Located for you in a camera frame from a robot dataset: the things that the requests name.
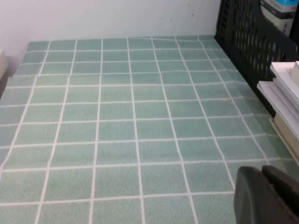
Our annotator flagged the black mesh book holder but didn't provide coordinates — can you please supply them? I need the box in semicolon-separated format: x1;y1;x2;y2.
214;0;299;119

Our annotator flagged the white car suspension book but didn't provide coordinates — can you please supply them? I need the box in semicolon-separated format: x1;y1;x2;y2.
270;61;299;110

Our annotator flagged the cyan spine book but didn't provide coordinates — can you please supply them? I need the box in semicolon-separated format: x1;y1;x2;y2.
260;0;295;35

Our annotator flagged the cream page-edge book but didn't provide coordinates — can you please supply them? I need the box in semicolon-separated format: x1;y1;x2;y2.
270;116;299;166

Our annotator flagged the plain white book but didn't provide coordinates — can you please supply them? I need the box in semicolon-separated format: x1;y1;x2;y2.
256;80;299;138

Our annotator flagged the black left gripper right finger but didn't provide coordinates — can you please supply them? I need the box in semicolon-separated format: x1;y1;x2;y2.
261;165;299;217

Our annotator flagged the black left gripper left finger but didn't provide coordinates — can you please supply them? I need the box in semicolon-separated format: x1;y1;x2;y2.
234;166;299;224

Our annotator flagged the green checked tablecloth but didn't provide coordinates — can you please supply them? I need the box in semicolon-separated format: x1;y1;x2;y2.
0;35;299;224

